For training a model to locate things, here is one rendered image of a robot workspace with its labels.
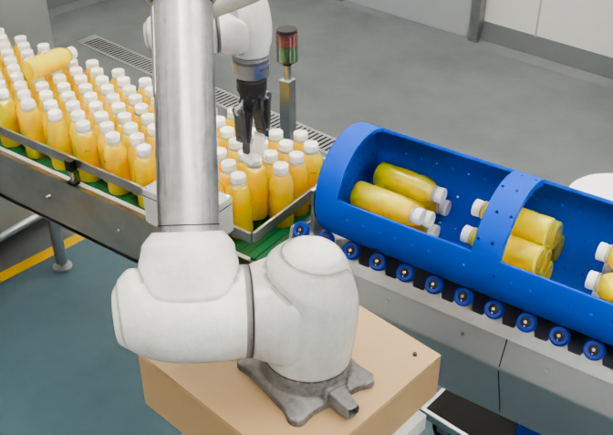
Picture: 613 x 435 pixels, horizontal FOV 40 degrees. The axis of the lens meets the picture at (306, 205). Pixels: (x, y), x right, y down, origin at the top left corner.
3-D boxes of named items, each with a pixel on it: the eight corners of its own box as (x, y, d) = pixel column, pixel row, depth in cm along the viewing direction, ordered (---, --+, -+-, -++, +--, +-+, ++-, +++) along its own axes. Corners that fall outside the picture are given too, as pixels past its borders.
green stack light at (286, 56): (289, 67, 245) (289, 51, 242) (272, 61, 248) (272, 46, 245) (302, 59, 249) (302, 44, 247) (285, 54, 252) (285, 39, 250)
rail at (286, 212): (254, 243, 207) (254, 233, 206) (252, 242, 208) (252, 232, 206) (342, 174, 235) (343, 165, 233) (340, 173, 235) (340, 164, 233)
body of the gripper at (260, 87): (253, 85, 196) (254, 120, 201) (274, 73, 202) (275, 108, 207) (228, 77, 200) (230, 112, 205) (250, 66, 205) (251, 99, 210)
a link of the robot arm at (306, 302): (362, 381, 138) (376, 277, 126) (253, 388, 136) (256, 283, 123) (344, 316, 152) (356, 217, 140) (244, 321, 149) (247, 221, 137)
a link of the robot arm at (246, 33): (268, 42, 203) (214, 46, 201) (267, -20, 194) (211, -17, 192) (275, 60, 194) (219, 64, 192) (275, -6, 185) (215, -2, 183)
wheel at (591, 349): (607, 344, 172) (609, 344, 174) (587, 335, 174) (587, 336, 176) (600, 364, 172) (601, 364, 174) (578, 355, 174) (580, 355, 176)
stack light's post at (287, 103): (292, 353, 310) (288, 83, 250) (283, 348, 312) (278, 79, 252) (297, 346, 313) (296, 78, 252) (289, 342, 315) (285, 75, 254)
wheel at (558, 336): (572, 329, 175) (574, 330, 177) (552, 321, 178) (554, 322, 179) (565, 349, 175) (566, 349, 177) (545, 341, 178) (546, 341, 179)
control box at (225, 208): (207, 250, 196) (204, 213, 191) (145, 222, 206) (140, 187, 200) (233, 230, 203) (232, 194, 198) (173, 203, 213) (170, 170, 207)
